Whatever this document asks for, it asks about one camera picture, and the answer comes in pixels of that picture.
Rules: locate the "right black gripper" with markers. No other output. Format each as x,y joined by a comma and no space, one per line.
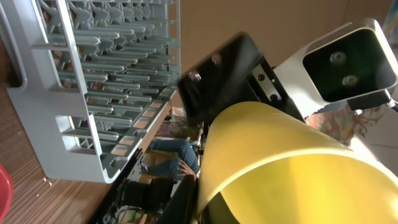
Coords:
235,72

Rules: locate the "yellow plastic cup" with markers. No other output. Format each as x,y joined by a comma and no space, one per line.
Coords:
261,165

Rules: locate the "grey dishwasher rack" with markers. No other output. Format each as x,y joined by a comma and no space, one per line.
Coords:
94,76

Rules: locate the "person in blue jeans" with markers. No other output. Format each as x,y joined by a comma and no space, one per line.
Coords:
184,164

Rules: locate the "red serving tray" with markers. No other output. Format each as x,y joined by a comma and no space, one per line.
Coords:
6,192

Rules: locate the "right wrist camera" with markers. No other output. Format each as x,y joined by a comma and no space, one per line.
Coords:
353,61

